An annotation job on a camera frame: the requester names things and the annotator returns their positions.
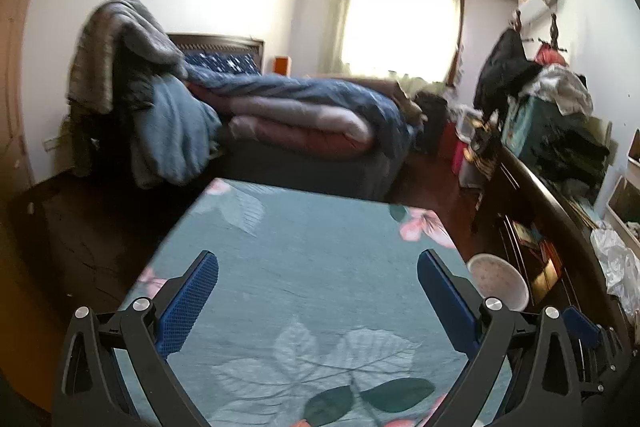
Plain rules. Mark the pile of clothes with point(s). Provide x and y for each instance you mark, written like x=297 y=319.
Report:
x=570 y=156

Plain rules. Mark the pink red folded quilt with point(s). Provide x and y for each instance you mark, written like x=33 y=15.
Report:
x=314 y=129

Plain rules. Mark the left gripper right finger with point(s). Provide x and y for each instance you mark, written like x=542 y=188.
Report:
x=544 y=389

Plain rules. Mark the teal floral tablecloth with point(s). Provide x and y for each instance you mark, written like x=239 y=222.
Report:
x=318 y=317

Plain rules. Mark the white plastic bag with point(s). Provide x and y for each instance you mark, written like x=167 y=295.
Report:
x=620 y=268

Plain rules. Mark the dark wooden long cabinet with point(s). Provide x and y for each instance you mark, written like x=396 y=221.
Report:
x=514 y=192

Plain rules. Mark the white shelf unit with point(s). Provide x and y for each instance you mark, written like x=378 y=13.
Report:
x=623 y=207

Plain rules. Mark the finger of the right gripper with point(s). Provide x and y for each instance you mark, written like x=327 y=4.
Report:
x=581 y=328

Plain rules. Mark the clothes on chair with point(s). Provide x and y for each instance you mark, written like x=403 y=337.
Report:
x=131 y=114

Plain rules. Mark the white pink trash bin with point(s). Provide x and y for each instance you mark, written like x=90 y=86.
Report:
x=495 y=277

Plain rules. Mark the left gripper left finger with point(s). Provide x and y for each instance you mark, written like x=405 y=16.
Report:
x=91 y=390

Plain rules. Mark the blue patterned duvet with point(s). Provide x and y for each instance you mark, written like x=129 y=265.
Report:
x=391 y=129

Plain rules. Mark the bed with dark frame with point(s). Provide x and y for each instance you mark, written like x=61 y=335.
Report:
x=368 y=176

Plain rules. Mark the brown blanket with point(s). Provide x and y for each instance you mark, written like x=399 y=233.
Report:
x=388 y=87

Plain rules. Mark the light window curtain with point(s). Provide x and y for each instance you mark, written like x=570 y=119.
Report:
x=413 y=41

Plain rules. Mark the books in cabinet shelf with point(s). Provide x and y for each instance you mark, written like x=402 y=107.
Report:
x=537 y=258

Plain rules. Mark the teal storage box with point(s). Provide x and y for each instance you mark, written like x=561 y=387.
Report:
x=525 y=126

